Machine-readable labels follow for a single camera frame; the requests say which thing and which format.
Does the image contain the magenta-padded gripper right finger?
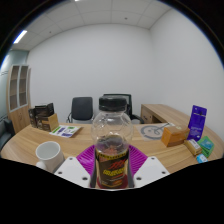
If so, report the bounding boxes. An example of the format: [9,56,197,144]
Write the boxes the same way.
[126,144,168,189]

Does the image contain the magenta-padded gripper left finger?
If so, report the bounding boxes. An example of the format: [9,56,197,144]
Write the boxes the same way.
[53,144,98,189]

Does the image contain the clear black-capped drink bottle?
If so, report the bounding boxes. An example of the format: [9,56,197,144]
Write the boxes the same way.
[90,95,134,190]

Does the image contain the white mug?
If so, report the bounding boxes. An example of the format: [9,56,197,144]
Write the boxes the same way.
[35,140,66,174]

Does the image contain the white green purple leaflet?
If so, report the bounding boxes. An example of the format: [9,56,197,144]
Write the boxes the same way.
[49,124,83,139]

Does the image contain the round grey printed mat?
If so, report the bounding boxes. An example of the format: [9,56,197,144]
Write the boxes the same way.
[139,123,168,138]

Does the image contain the orange wooden box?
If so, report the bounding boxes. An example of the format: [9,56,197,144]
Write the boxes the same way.
[161,125,191,148]

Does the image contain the small tan packet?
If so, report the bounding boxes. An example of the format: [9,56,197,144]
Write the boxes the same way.
[183,138,203,157]

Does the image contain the tan cardboard box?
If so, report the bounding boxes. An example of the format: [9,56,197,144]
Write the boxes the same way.
[41,113,60,133]

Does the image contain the small light blue box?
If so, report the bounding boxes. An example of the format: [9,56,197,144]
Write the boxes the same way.
[195,153,209,164]

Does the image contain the wooden side desk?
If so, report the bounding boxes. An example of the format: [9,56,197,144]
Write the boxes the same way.
[140,103,193,126]

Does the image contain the black mesh office chair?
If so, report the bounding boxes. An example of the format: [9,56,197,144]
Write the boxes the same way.
[103,93,146,125]

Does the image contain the black padded office chair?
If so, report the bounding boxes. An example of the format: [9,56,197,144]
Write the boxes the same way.
[66,96,94,125]

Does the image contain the green flat box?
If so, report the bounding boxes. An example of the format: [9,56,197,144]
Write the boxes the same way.
[197,135,217,158]

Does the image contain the large dark brown box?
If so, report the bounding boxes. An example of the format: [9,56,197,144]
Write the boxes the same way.
[34,102,55,131]

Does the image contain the small dark brown box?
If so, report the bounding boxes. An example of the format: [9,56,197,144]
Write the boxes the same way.
[28,107,38,129]

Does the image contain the purple standing card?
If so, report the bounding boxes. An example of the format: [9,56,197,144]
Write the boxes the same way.
[187,104,208,142]

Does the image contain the wooden glass-door shelf cabinet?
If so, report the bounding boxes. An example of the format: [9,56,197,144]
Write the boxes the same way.
[6,64,33,134]

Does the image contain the black armchair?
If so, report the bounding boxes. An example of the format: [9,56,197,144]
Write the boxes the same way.
[0,117,16,151]

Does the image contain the rectangular ceiling light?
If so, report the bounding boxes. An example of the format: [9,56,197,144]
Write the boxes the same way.
[13,29,29,45]

